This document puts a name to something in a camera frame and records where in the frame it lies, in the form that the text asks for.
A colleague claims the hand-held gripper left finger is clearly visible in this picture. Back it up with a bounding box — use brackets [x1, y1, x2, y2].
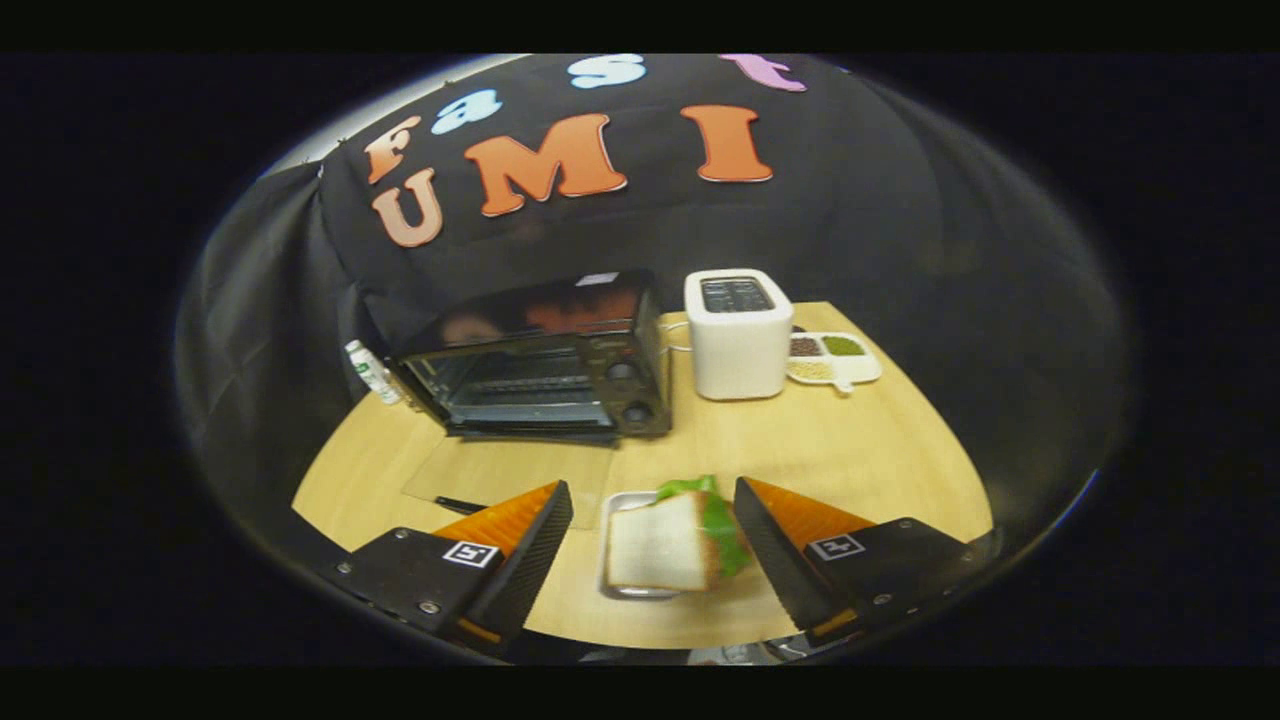
[320, 480, 575, 658]

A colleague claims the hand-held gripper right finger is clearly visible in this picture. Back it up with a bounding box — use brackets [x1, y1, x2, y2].
[733, 476, 993, 648]

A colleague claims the sandwich with lettuce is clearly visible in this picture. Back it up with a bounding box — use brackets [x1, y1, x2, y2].
[606, 474, 754, 593]

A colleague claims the black toaster oven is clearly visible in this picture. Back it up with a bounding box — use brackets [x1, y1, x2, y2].
[385, 268, 674, 516]

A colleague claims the white pop-up toaster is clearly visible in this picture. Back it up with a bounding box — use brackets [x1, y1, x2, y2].
[684, 268, 796, 402]

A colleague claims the small white tray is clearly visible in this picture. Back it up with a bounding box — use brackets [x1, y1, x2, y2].
[597, 489, 703, 602]

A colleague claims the white divided plate with grains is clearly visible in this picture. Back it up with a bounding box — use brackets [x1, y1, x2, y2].
[785, 331, 884, 394]

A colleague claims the small white bottle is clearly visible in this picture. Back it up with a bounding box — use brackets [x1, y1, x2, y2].
[344, 339, 404, 406]

